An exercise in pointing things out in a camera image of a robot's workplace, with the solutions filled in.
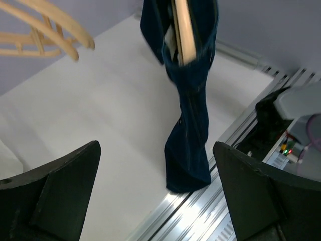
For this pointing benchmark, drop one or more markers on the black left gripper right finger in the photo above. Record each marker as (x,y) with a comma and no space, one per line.
(266,203)

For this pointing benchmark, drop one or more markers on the beige wooden hanger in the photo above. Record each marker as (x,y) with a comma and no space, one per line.
(63,19)
(184,32)
(42,42)

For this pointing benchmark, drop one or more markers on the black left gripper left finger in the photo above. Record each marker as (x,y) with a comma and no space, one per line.
(50,202)

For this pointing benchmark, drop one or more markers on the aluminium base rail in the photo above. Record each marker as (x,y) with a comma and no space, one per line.
(204,215)

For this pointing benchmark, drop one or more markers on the dark navy skirt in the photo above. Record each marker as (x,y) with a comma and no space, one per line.
(187,168)

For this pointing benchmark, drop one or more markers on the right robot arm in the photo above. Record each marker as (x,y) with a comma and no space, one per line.
(287,132)

